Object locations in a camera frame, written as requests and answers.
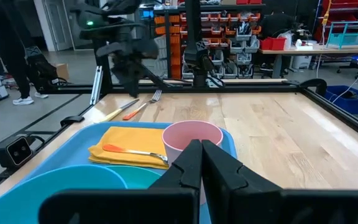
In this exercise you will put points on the person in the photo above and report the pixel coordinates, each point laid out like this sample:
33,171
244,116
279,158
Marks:
8,40

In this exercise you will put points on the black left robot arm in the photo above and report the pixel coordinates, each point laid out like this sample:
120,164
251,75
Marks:
199,53

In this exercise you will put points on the blue plastic bowl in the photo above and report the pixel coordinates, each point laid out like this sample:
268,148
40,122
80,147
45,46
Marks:
11,202

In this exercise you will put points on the black table-level camera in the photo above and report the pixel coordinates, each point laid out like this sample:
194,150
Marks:
17,151

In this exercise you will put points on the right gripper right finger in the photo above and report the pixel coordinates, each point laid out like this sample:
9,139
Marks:
222,180

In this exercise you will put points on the shelf rack with orange bins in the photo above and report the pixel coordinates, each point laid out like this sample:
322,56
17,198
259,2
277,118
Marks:
228,37

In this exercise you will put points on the black bag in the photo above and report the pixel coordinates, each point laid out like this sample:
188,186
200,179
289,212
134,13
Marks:
42,70

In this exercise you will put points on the pink plastic cup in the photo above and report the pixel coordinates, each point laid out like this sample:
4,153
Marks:
182,137

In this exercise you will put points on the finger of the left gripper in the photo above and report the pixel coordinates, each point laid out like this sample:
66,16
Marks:
121,79
135,82

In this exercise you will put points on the teal plastic plate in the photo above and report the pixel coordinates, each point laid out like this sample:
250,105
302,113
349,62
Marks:
138,177

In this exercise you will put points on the yellow cloth napkin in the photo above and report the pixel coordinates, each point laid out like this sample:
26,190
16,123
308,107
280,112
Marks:
129,138

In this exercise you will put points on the small brown cardboard box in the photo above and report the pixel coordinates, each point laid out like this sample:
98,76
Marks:
62,71

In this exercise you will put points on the wooden workbench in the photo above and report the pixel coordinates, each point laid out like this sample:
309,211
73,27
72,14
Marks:
322,49

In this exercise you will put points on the teal metal rack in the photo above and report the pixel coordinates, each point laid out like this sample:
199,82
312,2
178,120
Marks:
350,37

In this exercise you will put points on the silver aluminium bar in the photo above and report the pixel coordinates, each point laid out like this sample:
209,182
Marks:
96,84

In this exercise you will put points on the blue plastic tray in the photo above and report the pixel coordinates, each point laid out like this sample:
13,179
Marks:
73,155

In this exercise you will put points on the red storage bin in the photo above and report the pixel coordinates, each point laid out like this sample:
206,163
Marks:
273,43

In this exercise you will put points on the blue storage bin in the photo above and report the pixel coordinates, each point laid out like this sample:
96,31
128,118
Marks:
353,101

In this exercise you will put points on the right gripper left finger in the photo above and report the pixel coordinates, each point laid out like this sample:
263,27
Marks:
185,174

